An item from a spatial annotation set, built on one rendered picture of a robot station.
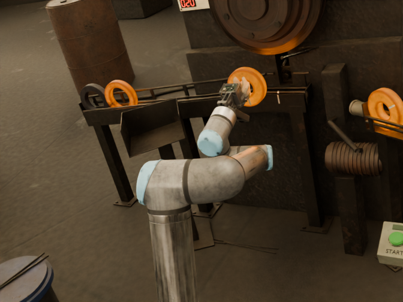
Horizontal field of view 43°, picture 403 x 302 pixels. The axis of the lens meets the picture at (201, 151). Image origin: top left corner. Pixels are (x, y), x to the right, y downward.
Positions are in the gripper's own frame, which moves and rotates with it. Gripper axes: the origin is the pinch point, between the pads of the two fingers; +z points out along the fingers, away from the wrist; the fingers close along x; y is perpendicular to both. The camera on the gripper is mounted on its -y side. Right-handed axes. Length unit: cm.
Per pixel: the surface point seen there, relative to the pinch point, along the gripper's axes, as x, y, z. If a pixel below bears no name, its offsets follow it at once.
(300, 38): -17.4, 4.1, 20.6
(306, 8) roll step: -22.2, 16.1, 22.2
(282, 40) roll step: -10.6, 4.8, 19.0
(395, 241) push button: -64, -9, -58
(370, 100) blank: -44.9, -13.1, 3.3
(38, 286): 55, -16, -92
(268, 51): -2.9, -0.2, 19.4
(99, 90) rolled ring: 98, -17, 17
